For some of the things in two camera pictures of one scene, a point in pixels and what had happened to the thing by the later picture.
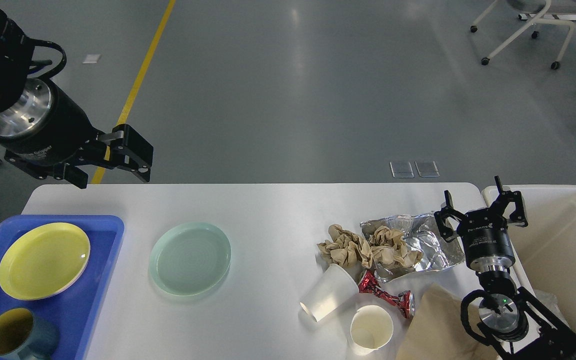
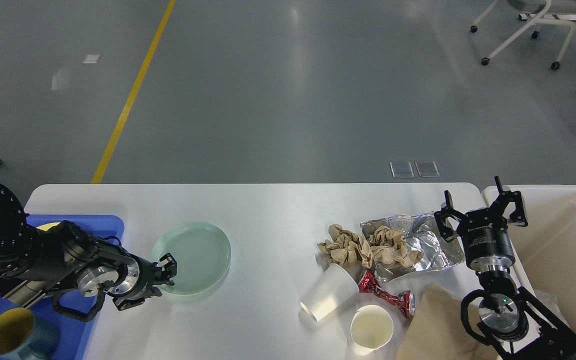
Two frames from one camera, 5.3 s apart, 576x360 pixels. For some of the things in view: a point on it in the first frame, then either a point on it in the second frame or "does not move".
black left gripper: (47, 132) → (135, 277)
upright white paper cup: (371, 327) does not move
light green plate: (190, 259) does not move
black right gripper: (487, 243) does not move
